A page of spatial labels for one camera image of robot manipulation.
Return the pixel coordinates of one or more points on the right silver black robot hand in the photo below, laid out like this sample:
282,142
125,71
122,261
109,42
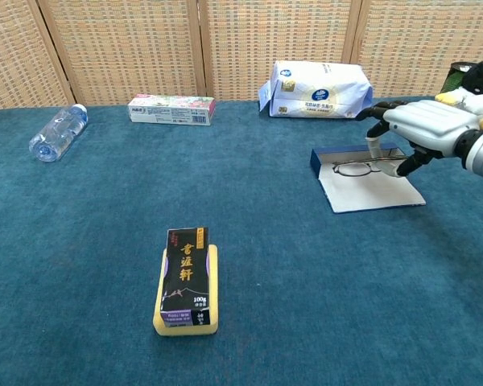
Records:
430,124

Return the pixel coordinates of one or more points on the black eyeglasses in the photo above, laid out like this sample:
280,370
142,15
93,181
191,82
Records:
354,169

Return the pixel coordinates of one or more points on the blue glasses case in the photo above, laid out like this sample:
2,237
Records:
370,193

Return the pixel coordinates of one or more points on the floral toothpaste box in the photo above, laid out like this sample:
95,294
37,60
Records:
173,112

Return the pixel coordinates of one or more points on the black box with gold characters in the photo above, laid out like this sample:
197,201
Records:
185,277

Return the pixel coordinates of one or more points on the black white plush toy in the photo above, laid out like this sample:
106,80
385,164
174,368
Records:
481,80

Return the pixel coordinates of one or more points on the white tissue pack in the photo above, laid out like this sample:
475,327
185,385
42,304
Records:
318,90

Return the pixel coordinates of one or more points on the yellow sponge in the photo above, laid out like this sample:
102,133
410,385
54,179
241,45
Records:
213,289

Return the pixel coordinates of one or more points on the woven bamboo folding screen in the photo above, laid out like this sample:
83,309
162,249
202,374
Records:
145,48

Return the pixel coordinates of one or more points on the blue felt table mat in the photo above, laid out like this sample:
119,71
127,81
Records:
84,241

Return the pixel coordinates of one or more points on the clear plastic water bottle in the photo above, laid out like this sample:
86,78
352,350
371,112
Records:
58,132

